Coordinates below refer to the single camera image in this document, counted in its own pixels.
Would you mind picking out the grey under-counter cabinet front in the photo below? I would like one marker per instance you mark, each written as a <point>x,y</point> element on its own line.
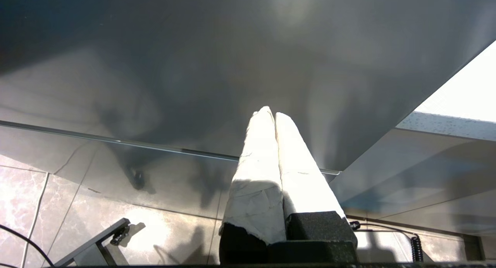
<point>426,171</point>

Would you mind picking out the black metal post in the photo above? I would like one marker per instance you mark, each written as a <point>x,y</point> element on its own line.
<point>474,248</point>

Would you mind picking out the black metal stand leg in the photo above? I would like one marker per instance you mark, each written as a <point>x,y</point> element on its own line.
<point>89,246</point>

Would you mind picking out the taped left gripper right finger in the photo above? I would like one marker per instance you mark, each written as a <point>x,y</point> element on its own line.
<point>306,190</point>

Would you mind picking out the glossy grey kick panel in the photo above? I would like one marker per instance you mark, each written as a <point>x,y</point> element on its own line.
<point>174,179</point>

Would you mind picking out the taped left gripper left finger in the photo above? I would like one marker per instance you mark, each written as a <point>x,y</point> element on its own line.
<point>255,190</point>

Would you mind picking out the grey tall cabinet door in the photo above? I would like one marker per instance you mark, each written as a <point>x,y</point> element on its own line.
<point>193,47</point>

